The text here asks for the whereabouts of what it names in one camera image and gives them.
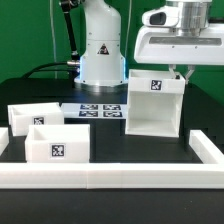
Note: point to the white drawer box rear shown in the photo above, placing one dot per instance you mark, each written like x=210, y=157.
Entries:
x=21, y=116

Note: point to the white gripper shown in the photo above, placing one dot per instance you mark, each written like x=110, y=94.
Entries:
x=162, y=46

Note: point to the white marker sheet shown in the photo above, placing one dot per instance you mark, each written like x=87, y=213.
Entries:
x=94, y=111

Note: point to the white U-shaped fence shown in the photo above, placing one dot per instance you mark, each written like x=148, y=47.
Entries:
x=209, y=173

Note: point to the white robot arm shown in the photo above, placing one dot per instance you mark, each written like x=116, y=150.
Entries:
x=177, y=33

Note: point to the white drawer box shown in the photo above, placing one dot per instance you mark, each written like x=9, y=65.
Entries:
x=21, y=116
x=68, y=143

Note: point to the white drawer box front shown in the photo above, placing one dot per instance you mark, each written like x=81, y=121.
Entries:
x=68, y=143

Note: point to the white drawer cabinet frame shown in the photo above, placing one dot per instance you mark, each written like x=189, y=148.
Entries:
x=154, y=103

